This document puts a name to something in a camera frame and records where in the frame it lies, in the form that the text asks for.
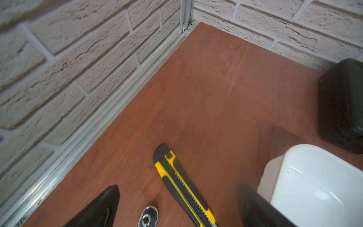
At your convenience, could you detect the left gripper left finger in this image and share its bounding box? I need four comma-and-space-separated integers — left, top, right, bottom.
65, 185, 120, 227

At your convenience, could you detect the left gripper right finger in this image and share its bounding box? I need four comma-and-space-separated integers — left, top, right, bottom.
236, 183, 295, 227

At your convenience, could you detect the white storage box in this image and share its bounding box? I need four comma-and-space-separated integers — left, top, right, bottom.
257, 144, 363, 227

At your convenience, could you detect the yellow black utility knife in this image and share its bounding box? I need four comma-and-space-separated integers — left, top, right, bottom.
153, 143, 216, 227

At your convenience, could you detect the black plastic tool case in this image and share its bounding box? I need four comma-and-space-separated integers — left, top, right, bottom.
318, 59, 363, 155

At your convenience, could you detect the red handled ratchet wrench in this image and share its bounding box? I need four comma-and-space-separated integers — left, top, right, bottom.
138, 206, 159, 227

